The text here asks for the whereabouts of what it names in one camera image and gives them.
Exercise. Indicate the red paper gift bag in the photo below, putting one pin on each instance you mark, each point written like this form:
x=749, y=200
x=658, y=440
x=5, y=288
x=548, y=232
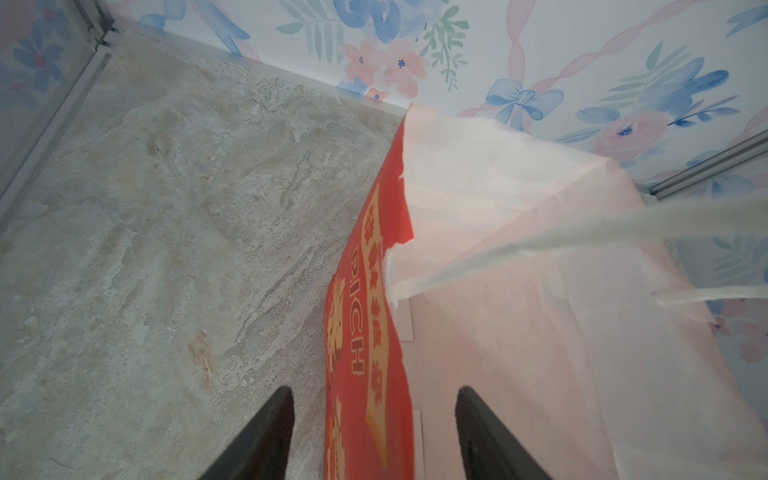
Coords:
x=537, y=275

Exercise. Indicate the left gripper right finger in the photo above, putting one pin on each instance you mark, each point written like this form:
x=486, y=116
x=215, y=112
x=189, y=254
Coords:
x=489, y=450

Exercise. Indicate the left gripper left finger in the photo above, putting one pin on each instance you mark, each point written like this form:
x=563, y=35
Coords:
x=261, y=449

